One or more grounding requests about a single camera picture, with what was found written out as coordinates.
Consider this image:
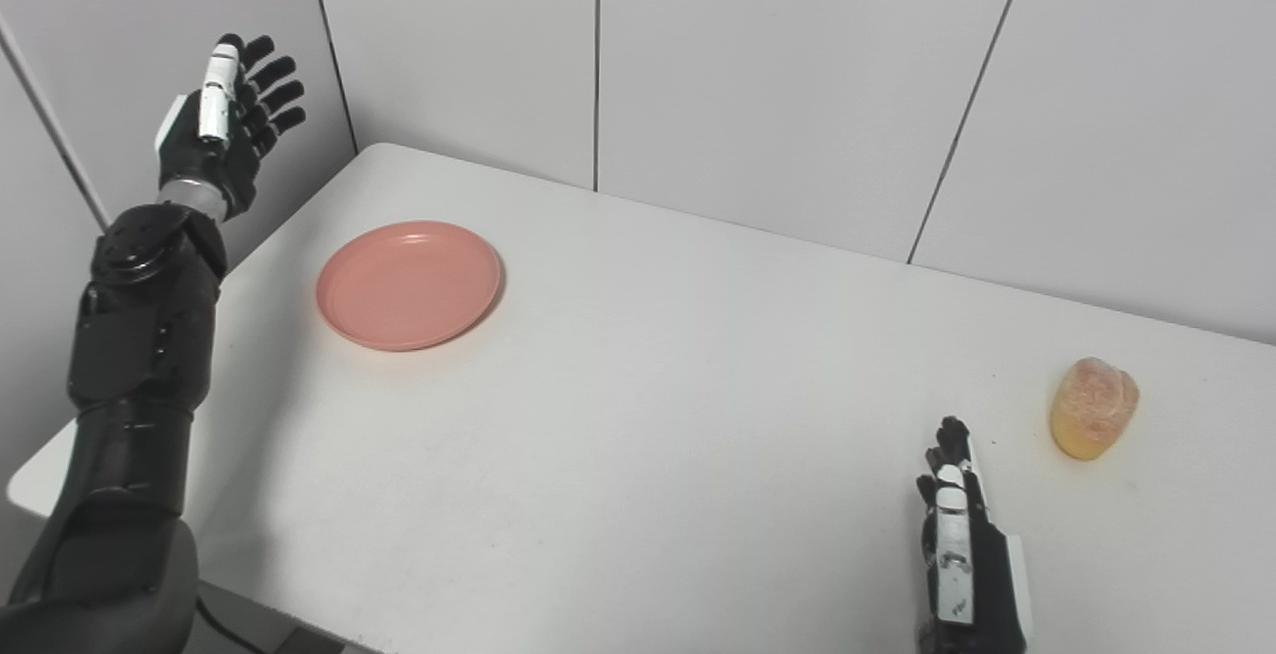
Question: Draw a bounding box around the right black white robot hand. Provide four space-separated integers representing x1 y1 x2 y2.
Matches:
914 416 1034 654

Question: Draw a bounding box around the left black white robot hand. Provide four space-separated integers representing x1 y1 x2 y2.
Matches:
154 33 308 222

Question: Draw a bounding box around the golden bread roll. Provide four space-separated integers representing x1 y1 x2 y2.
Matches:
1049 356 1140 462

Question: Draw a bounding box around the pink round plate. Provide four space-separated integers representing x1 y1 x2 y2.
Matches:
316 220 503 352

